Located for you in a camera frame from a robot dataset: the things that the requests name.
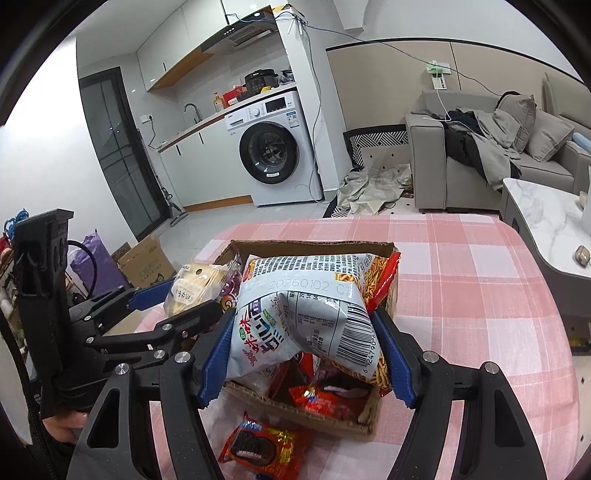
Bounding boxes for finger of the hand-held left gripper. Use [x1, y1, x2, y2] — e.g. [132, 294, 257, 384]
[85, 299, 225, 365]
[68, 279, 181, 330]

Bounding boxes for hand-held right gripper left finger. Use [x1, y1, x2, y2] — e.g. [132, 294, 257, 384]
[67, 307, 237, 480]

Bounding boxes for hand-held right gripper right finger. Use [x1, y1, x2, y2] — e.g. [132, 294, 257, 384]
[370, 308, 527, 480]

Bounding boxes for pale bread packet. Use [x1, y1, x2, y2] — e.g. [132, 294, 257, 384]
[164, 262, 232, 317]

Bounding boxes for brown cardboard box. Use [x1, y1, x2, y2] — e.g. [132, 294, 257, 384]
[210, 239, 402, 437]

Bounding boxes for large white snack bag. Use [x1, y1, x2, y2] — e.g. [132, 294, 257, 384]
[225, 253, 402, 386]

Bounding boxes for person's left hand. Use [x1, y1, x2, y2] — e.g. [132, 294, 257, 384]
[41, 411, 88, 444]

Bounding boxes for printed cardboard floor box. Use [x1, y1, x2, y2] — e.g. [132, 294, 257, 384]
[117, 235, 178, 289]

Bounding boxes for purple white snack packet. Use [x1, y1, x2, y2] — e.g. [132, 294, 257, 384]
[217, 261, 243, 312]

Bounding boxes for purple plastic bag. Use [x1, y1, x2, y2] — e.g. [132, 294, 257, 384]
[69, 228, 127, 298]

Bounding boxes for blue cloth item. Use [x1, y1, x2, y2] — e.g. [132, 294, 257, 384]
[4, 209, 28, 236]

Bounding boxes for stick vacuum cleaner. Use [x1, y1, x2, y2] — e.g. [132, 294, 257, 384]
[139, 129, 188, 227]

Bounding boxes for red dark cookie packet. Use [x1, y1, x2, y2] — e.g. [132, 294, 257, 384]
[218, 412, 312, 480]

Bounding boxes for pink checked tablecloth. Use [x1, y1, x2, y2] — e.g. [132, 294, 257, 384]
[134, 213, 580, 480]

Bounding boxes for dark glass door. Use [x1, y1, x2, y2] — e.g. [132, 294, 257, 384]
[78, 67, 167, 241]

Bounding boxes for white kitchen counter cabinet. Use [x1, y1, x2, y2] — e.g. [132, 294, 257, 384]
[157, 111, 252, 213]

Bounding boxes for crumpled beige cloth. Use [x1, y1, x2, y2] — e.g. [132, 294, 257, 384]
[336, 164, 414, 217]

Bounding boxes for white washing machine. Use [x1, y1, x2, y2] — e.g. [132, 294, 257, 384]
[226, 90, 324, 207]

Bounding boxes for grey sofa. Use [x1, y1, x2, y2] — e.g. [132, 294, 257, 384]
[405, 90, 591, 214]

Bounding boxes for marble coffee table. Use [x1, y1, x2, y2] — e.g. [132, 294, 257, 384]
[499, 178, 591, 356]

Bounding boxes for grey coat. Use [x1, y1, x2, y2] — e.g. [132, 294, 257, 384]
[462, 109, 522, 190]

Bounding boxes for black jacket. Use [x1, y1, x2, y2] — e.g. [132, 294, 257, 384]
[444, 108, 485, 167]

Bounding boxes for black rice cooker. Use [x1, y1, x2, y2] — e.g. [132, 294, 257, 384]
[243, 69, 279, 94]

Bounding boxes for grey cushion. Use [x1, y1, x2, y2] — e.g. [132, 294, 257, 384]
[496, 93, 537, 153]
[526, 111, 574, 162]

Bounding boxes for steel range hood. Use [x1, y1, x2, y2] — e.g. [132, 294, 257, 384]
[201, 7, 280, 52]

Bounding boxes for white wall cabinets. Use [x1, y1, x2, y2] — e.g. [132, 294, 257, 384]
[136, 0, 227, 90]

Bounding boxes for wall outlet with green charger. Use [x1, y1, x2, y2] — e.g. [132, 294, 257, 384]
[425, 60, 451, 90]

